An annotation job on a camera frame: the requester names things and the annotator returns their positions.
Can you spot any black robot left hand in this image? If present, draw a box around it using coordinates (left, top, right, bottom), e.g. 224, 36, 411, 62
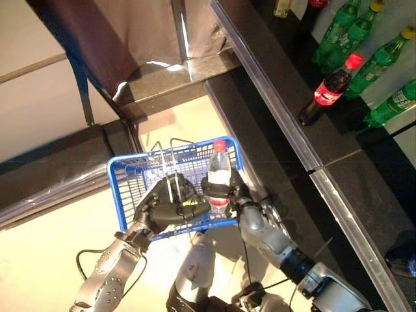
132, 174, 211, 235

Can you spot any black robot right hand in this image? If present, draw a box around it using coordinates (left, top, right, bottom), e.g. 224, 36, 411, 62
200, 168, 261, 217

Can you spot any metal wire basket handle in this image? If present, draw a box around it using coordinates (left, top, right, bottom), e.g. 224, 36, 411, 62
169, 137, 196, 238
149, 140, 175, 238

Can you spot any small water bottle red cap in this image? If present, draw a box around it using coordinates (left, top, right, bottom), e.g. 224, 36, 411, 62
206, 139, 233, 218

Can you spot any blue plastic shopping basket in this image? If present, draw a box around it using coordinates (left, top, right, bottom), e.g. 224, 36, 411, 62
106, 135, 242, 242

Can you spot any black shelf base board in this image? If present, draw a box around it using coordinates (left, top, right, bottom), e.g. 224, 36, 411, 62
203, 70, 313, 209
259, 181, 387, 312

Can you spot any silver robot left leg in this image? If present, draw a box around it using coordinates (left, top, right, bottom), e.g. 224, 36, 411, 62
165, 230, 218, 312

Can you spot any dark marble floor ledge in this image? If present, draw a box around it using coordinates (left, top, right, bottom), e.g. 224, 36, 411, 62
110, 47, 244, 123

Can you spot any black metal shelf board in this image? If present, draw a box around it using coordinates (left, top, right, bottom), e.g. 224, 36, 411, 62
308, 129, 416, 312
209, 0, 416, 173

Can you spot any cola bottle red label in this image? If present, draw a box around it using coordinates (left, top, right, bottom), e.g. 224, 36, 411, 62
296, 52, 365, 127
297, 0, 330, 35

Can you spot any green soda bottle yellow cap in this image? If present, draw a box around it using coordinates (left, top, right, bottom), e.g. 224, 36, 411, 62
363, 79, 416, 129
311, 0, 362, 68
343, 25, 416, 101
320, 0, 387, 77

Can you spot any blue label cola bottle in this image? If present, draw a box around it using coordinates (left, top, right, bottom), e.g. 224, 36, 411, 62
384, 239, 416, 280

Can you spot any small yellow tea bottle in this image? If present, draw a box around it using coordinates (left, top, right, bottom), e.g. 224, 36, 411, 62
272, 0, 294, 19

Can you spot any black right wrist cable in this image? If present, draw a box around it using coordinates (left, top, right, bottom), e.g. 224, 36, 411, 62
240, 240, 305, 312

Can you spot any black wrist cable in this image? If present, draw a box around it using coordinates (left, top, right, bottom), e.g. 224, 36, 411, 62
240, 240, 305, 312
75, 248, 149, 302

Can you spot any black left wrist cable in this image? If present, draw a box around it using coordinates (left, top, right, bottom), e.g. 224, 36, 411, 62
75, 248, 149, 302

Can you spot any dark blue frame bar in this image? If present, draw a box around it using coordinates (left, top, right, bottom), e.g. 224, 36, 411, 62
63, 48, 97, 127

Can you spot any shiny metal frame post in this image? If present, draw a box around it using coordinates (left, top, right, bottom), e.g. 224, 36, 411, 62
169, 0, 194, 68

